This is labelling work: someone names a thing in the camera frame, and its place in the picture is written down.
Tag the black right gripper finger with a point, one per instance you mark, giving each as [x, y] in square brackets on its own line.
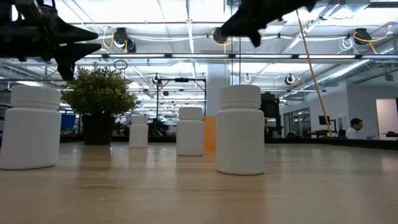
[256, 39]
[245, 23]

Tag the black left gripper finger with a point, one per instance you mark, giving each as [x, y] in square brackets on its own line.
[74, 35]
[66, 59]

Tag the white pill bottle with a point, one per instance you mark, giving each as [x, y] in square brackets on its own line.
[31, 137]
[240, 140]
[138, 132]
[189, 133]

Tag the orange plastic basket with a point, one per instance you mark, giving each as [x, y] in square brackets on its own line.
[210, 133]

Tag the green artificial plant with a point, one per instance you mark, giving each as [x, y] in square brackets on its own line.
[99, 91]

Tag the long ceiling light bar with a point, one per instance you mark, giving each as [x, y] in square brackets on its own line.
[199, 56]

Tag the blue plastic bin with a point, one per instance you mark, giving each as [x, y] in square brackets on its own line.
[68, 121]

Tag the white building column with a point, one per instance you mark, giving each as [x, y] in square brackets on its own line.
[217, 90]

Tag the black machine cabinet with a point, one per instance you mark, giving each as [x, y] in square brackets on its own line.
[270, 109]

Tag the black plant pot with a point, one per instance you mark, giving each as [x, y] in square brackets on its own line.
[98, 129]

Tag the black computer monitor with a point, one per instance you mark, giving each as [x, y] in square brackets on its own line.
[324, 120]

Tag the person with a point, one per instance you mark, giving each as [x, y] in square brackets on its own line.
[354, 129]

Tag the black metal rig frame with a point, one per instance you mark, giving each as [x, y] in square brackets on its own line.
[182, 80]

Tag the black table frame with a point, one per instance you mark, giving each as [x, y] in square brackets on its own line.
[311, 142]

